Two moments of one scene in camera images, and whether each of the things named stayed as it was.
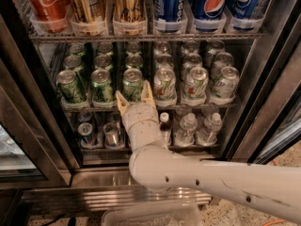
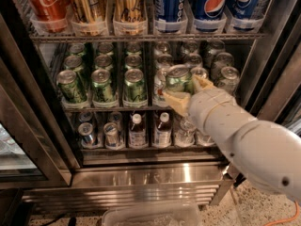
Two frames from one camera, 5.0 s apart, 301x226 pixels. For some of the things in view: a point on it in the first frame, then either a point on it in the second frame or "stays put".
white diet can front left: [165, 87] stays put
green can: [105, 48] stays put
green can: [133, 85] to [180, 78]
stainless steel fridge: [223, 62] stays put
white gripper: [138, 114] to [206, 104]
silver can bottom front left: [86, 134] stays put
